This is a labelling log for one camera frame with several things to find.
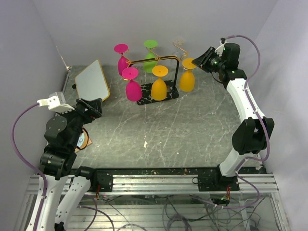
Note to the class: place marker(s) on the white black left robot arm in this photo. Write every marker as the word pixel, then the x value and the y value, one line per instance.
pixel 62 135

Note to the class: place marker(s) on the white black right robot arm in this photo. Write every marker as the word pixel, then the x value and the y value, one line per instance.
pixel 255 129

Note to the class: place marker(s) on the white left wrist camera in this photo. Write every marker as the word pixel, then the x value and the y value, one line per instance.
pixel 56 103

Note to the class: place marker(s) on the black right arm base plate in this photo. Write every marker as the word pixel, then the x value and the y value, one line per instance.
pixel 211 179

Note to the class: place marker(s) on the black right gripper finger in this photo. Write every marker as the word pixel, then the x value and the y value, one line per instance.
pixel 204 68
pixel 204 58

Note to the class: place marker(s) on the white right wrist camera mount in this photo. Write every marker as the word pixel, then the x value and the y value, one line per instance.
pixel 219 50

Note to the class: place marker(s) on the white gold framed board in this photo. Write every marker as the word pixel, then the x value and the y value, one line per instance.
pixel 91 83

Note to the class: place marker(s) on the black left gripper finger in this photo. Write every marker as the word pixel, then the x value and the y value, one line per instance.
pixel 94 108
pixel 81 105

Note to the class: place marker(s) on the black gold wine glass rack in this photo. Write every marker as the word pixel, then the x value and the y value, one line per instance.
pixel 149 62

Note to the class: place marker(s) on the orange picture book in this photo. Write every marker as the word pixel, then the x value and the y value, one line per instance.
pixel 83 141

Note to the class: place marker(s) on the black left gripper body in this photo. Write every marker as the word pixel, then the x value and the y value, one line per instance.
pixel 80 117

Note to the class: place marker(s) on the pink wine glass front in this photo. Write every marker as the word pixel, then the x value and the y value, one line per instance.
pixel 133 89

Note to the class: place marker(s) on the aluminium rail frame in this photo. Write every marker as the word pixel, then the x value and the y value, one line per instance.
pixel 167 200

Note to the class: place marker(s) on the pink wine glass back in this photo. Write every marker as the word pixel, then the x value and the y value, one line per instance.
pixel 123 61

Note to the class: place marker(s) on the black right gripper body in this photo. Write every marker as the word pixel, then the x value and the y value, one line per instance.
pixel 215 63

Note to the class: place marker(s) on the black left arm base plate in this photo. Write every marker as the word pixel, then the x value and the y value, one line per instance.
pixel 100 180

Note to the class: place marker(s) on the pink wine glass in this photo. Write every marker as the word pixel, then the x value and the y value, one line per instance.
pixel 123 61
pixel 133 89

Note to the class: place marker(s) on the yellow wine glass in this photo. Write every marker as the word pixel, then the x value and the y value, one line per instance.
pixel 159 87
pixel 187 79

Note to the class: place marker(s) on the clear wine glass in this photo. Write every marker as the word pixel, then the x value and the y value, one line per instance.
pixel 179 51

